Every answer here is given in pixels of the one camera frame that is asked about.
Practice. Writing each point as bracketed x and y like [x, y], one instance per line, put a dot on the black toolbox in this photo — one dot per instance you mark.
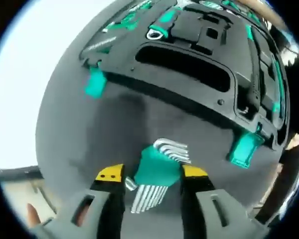
[179, 99]

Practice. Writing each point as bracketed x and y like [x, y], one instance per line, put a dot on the hex key set green holder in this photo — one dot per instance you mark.
[154, 164]

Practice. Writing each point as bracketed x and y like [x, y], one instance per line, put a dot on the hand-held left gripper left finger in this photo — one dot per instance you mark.
[72, 224]

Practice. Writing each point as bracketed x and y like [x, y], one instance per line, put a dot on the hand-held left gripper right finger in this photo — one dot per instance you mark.
[229, 224]

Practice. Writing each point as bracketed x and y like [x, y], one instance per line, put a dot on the person's left hand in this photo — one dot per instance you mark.
[34, 215]

